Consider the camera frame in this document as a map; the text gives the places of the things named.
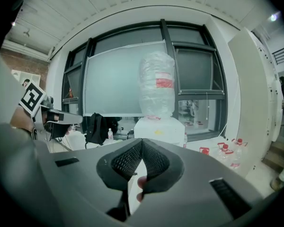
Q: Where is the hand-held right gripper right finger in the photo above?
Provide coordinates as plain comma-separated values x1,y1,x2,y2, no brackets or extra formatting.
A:
132,138,266,227

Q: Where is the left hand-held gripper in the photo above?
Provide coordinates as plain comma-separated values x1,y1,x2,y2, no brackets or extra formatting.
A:
18,79,84,141

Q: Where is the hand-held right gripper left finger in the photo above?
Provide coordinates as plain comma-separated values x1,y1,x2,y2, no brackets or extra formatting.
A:
35,138,144,227

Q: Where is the white water dispenser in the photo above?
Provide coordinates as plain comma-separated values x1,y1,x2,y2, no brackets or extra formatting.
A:
133,116,186,148

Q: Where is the person's left forearm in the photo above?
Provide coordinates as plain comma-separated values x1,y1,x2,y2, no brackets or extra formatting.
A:
9,105,36,133

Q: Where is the person's right hand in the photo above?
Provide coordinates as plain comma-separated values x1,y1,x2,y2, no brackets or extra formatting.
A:
136,175,149,203

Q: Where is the black backpack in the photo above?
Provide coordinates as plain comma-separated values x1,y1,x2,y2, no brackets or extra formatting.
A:
84,113,108,149

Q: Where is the white window ledge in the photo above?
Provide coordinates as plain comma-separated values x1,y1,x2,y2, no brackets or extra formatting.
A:
68,130,228,151

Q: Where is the frosted glass panel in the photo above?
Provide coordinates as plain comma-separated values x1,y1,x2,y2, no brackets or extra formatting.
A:
82,40,169,117

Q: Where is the wooden platform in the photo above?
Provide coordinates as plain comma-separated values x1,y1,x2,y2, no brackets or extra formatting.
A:
261,140,284,175

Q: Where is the white wall shelf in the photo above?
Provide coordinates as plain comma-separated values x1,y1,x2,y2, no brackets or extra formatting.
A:
11,69,41,87

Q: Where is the black window frame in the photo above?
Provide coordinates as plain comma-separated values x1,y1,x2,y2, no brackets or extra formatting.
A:
61,19,229,143

